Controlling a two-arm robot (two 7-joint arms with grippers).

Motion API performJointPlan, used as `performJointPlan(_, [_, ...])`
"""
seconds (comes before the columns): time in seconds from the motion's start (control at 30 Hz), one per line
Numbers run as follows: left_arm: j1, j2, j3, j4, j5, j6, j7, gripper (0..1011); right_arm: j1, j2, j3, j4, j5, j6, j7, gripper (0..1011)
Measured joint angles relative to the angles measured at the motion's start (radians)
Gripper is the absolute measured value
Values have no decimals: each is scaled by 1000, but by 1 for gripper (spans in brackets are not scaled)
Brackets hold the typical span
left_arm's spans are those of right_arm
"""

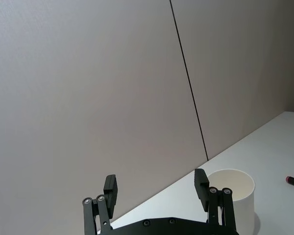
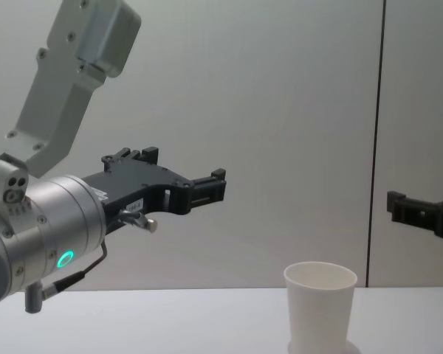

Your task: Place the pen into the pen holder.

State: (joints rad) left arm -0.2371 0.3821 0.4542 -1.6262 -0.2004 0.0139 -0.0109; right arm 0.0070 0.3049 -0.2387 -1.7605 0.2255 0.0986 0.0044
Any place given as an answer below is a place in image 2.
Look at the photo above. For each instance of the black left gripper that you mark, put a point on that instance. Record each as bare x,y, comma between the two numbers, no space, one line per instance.
140,186

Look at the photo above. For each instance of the white paper cup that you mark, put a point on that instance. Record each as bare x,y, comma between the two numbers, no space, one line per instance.
319,306

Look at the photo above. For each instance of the white table cloth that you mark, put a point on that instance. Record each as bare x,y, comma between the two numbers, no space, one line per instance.
151,324

